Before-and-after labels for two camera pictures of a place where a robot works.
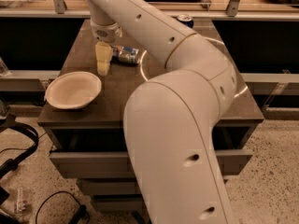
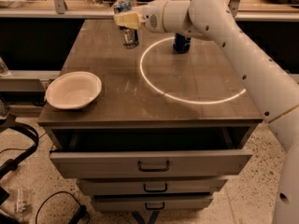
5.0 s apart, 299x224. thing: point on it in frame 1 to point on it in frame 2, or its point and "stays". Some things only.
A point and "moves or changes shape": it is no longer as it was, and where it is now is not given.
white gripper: [106, 33] to [152, 19]
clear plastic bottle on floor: [21, 204] stays
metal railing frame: [234, 0] stays
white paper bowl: [73, 90] stays
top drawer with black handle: [117, 164] stays
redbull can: [125, 54] moves or changes shape
